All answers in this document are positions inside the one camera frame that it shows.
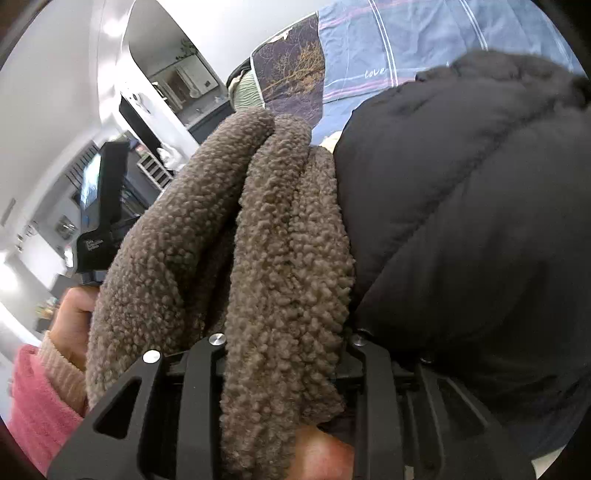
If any brown fleece jacket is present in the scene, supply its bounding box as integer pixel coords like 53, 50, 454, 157
85, 108, 356, 480

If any wall mirror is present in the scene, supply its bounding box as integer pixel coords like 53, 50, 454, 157
150, 58, 222, 114

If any printed blanket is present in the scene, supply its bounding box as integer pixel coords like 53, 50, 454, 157
250, 14, 326, 139

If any dark vanity cabinet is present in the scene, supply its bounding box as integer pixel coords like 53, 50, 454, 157
187, 99, 236, 144

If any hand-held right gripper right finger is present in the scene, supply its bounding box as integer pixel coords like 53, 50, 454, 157
339, 330, 536, 480

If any blue plaid sheet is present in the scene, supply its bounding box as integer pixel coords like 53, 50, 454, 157
316, 0, 580, 144

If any green pillow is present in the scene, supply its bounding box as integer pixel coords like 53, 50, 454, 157
228, 69, 266, 114

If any person's left hand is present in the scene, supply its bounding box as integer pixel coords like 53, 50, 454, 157
48, 286, 100, 374

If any black puffer jacket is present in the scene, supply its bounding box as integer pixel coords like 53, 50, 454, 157
332, 50, 591, 467

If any white cat figurine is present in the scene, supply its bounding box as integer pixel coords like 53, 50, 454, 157
157, 147, 185, 171

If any white shelf rack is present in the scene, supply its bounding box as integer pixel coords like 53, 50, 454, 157
136, 152, 176, 190

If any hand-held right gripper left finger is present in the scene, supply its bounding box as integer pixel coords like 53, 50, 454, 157
46, 333, 227, 480

